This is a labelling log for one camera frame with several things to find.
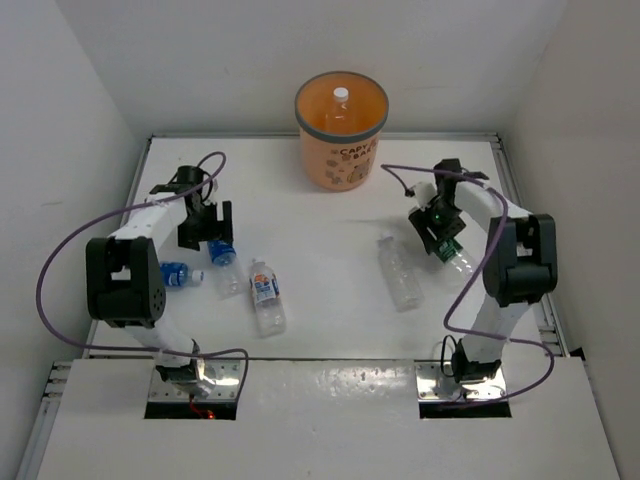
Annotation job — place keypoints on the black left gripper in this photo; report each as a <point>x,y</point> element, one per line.
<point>216,230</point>

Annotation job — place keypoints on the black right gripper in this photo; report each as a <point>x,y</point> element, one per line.
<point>420,221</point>

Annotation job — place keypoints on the clear bottle green label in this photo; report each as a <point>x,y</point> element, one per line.
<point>457,265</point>

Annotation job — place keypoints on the clear bottle dark blue label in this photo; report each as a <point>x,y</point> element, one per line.
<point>227,273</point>

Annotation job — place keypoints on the clear square bottle white cap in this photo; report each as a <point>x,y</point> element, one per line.
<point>340,118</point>

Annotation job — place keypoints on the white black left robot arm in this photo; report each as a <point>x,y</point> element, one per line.
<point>125,285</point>

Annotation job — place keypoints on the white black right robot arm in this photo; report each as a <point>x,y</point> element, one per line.
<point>518,269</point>

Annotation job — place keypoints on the orange capybara waste bin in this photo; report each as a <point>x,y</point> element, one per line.
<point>340,162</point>

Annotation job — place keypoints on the clear unlabelled crumpled bottle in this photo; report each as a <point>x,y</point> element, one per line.
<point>399,277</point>

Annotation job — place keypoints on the small bottle blue label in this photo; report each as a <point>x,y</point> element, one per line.
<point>177,275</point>

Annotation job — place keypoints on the clear bottle orange white label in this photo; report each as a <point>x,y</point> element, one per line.
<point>265,292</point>

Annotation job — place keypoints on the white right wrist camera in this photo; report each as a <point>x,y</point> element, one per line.
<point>422,193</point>

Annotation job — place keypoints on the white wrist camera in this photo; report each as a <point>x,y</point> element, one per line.
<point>422,193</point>
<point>209,195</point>

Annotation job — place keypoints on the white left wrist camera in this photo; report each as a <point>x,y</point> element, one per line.
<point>209,195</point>

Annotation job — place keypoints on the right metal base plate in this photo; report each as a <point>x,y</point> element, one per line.
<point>434,387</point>

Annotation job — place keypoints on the metal base plate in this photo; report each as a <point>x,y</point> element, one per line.
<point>434,387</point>
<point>212,381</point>

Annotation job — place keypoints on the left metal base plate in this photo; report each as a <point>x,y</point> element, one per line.
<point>212,381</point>

